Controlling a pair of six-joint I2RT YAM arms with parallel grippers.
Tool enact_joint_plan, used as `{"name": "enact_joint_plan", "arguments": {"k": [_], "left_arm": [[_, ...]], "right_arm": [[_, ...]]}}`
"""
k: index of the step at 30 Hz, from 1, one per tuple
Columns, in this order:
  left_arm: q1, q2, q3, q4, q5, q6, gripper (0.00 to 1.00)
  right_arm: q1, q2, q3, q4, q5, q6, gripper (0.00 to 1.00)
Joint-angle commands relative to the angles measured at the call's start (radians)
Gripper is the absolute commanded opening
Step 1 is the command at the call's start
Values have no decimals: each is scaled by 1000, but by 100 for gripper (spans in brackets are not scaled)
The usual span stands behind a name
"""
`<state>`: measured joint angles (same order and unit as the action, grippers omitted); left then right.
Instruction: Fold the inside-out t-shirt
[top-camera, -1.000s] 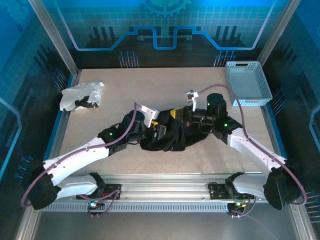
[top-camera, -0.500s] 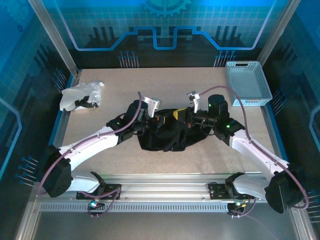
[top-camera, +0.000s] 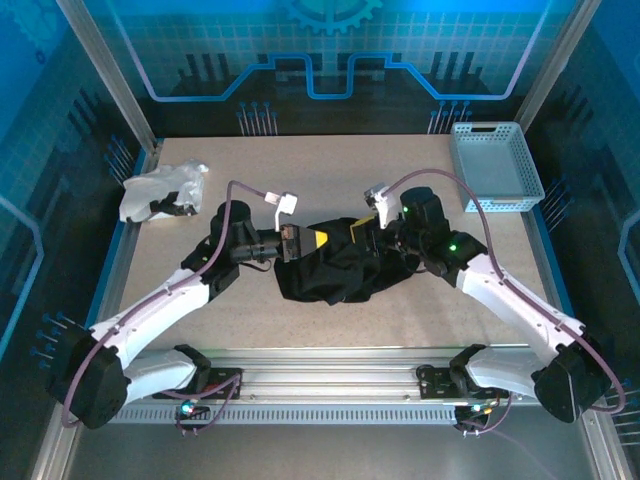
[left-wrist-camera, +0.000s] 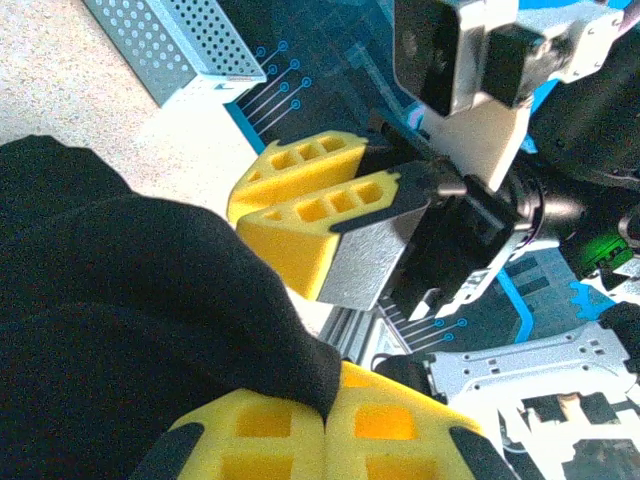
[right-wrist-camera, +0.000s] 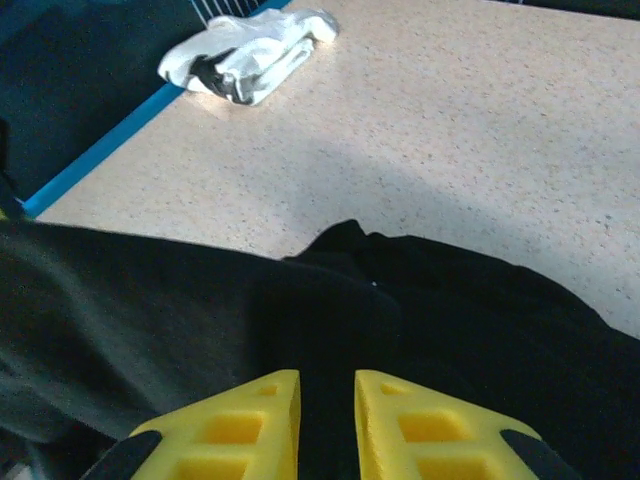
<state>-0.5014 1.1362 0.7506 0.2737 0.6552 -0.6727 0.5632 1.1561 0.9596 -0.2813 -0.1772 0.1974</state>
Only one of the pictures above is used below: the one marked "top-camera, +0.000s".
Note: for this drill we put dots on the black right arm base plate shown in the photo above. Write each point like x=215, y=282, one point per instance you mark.
x=435, y=382

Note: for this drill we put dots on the white crumpled t-shirt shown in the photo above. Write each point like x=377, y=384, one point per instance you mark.
x=155, y=187

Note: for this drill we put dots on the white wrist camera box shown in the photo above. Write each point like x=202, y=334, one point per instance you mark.
x=288, y=201
x=385, y=205

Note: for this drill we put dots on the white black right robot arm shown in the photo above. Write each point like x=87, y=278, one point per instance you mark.
x=500, y=300

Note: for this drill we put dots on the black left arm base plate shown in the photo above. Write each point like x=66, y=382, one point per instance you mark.
x=227, y=385

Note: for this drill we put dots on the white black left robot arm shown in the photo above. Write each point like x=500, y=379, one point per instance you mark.
x=150, y=310

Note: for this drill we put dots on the aluminium mounting rail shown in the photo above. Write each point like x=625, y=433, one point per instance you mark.
x=325, y=370

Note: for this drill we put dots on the aluminium frame post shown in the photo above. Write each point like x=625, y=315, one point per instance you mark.
x=552, y=60
x=122, y=90

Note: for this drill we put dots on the grey perforated plastic basket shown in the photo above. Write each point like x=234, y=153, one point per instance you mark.
x=495, y=170

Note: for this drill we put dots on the black floral print t-shirt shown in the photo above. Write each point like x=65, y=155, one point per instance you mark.
x=340, y=275

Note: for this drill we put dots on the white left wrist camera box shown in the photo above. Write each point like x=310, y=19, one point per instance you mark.
x=288, y=201

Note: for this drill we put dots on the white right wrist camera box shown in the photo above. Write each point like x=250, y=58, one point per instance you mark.
x=385, y=205

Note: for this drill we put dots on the small LED circuit board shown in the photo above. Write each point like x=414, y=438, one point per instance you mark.
x=475, y=409
x=189, y=407

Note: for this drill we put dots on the grey metal front panel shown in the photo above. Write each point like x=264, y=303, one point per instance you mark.
x=325, y=450

